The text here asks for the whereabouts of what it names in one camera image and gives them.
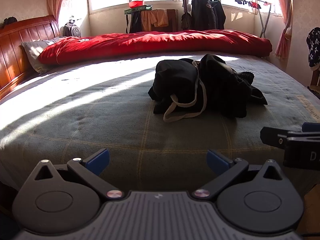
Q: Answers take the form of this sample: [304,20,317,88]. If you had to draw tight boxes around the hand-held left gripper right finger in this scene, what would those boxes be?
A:
[192,149,293,201]

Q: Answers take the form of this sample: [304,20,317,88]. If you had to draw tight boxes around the star-printed dark garment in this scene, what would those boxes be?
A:
[306,27,320,71]

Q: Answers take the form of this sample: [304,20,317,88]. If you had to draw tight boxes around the orange hanging clothes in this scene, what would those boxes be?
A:
[140,9,170,33]

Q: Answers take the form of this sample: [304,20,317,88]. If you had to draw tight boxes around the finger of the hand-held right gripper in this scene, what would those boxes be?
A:
[302,122,320,132]
[260,127,303,150]

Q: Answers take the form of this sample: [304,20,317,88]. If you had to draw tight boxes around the hanging dark jackets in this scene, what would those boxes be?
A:
[191,0,227,30]

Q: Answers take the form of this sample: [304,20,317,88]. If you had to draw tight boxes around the grey pillow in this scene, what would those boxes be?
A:
[22,36,65,74]

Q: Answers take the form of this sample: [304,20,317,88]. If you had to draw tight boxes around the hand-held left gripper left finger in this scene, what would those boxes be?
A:
[25,148,123,201]

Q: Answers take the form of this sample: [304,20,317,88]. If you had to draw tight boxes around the metal clothes rack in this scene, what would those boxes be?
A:
[180,0,274,39]

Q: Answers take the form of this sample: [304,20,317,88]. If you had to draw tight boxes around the black pants with white drawstring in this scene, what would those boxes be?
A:
[148,54,268,123]

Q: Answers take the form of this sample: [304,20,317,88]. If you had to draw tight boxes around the wooden chair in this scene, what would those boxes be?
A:
[310,69,320,87]

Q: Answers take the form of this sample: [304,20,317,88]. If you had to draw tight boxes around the red quilt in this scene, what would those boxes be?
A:
[37,29,273,65]

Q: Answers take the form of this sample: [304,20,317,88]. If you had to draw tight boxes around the grey backpack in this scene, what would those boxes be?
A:
[62,21,82,37]

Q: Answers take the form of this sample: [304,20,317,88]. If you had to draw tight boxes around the dark hanging cloth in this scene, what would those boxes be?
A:
[129,11,143,34]

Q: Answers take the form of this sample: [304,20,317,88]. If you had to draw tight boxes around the wooden headboard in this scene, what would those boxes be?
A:
[0,15,60,100]

